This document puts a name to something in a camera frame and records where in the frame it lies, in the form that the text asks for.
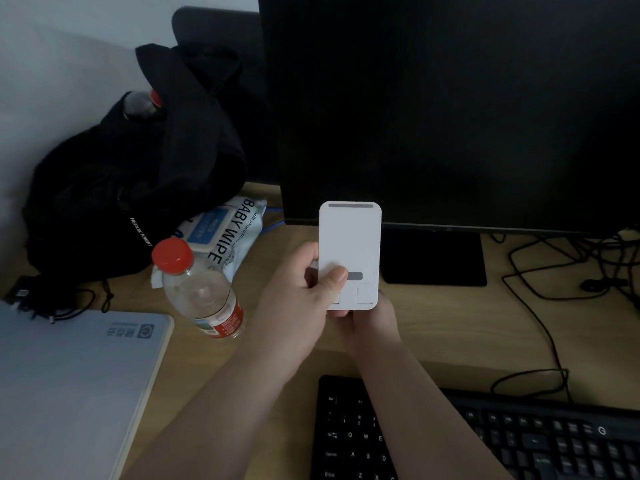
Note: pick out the black backpack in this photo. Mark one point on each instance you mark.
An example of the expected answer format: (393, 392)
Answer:
(125, 189)

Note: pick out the person's right hand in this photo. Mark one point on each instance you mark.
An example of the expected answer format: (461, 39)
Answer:
(372, 327)

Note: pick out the clear red-capped water bottle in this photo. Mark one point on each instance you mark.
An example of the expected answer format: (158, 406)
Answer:
(200, 294)

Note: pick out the person's left hand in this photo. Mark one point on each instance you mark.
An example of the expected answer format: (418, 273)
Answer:
(290, 309)

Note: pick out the black office chair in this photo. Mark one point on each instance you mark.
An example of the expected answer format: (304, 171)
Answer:
(225, 34)

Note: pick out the person's right fingers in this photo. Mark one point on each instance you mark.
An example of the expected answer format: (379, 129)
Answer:
(339, 312)

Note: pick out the black computer monitor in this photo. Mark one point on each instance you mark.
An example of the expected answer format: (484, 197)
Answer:
(450, 109)

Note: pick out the person's left forearm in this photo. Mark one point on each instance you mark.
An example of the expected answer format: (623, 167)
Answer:
(225, 414)

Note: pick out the black monitor stand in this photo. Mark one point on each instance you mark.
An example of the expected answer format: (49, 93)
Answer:
(432, 257)

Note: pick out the person's left thumb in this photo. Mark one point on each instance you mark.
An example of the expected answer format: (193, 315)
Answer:
(330, 283)

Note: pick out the black computer keyboard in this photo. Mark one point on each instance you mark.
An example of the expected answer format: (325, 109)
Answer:
(550, 444)

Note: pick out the silver closed laptop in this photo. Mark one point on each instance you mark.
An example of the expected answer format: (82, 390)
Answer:
(65, 389)

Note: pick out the white rectangular handheld device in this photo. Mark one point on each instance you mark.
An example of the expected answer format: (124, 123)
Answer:
(350, 239)

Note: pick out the person's right forearm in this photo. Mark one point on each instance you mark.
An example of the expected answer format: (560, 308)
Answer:
(425, 424)

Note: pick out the red-capped bottle in backpack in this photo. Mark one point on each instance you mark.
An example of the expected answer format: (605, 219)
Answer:
(142, 103)

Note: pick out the white blue wet wipes pack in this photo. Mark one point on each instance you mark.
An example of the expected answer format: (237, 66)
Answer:
(230, 229)

